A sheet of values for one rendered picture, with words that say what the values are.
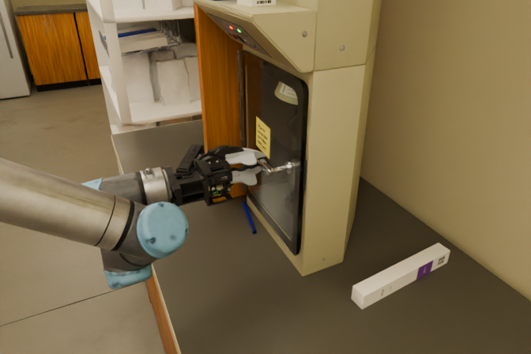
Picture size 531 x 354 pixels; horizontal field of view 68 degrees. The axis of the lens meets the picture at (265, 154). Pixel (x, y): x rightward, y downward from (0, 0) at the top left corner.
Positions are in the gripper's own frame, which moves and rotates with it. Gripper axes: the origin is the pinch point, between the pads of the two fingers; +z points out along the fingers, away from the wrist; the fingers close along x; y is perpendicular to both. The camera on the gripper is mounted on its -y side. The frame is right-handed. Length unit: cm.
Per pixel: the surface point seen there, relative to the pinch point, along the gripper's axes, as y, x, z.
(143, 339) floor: -68, -120, -29
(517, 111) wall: 21, 10, 49
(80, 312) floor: -97, -120, -55
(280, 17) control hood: 10.9, 30.3, -0.8
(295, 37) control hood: 10.9, 27.1, 1.9
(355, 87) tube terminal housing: 10.8, 17.0, 14.9
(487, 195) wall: 20, -11, 49
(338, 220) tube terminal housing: 10.8, -13.2, 14.3
